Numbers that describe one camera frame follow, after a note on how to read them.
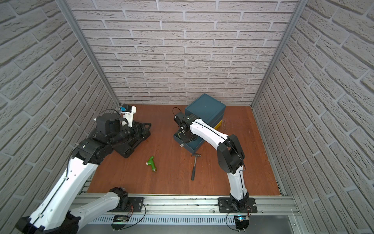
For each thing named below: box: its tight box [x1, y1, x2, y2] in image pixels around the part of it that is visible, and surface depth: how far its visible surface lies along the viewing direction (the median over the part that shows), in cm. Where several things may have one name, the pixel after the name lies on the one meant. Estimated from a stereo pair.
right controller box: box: [233, 215, 250, 231], surface depth 72 cm
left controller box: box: [111, 214, 130, 231], surface depth 71 cm
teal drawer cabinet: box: [185, 93, 227, 129], surface depth 92 cm
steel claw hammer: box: [190, 153, 202, 181], surface depth 87 cm
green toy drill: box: [145, 156, 157, 173], surface depth 88 cm
